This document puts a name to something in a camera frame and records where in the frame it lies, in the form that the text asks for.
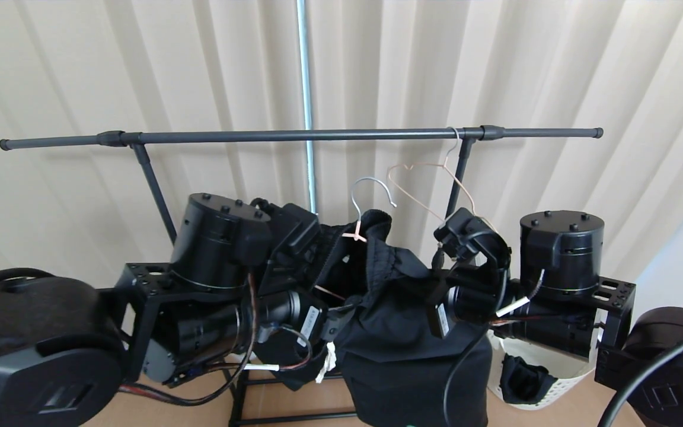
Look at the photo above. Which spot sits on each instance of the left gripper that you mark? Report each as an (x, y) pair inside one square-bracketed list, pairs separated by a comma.
[(217, 332)]

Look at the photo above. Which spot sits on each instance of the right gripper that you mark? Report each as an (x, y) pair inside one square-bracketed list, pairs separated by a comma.
[(543, 326)]

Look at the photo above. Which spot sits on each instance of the black shorts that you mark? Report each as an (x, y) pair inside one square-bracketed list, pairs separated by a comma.
[(407, 332)]

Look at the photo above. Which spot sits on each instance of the pink clothes hanger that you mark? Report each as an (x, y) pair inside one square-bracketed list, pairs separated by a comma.
[(353, 204), (456, 139)]

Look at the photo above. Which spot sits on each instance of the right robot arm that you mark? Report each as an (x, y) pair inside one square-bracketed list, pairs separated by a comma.
[(561, 255)]

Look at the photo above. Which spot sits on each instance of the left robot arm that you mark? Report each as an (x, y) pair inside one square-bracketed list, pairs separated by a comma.
[(33, 356)]

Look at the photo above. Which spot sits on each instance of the heap of clothes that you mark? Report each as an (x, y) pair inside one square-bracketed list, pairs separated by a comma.
[(522, 382)]

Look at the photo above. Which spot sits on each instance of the white laundry basket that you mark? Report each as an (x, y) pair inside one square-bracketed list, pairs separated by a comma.
[(567, 388)]

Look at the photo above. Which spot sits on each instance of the black clothes rack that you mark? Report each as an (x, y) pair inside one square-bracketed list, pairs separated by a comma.
[(229, 136)]

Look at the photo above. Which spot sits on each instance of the beige curtain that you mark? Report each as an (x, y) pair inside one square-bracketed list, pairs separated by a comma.
[(80, 71)]

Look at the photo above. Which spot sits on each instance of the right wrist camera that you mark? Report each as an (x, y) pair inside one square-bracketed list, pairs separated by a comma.
[(466, 234)]

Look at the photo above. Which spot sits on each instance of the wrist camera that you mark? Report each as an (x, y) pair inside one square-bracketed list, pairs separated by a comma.
[(466, 234), (294, 231)]

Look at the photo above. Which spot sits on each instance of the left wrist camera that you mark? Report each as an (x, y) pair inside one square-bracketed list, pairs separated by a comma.
[(294, 231)]

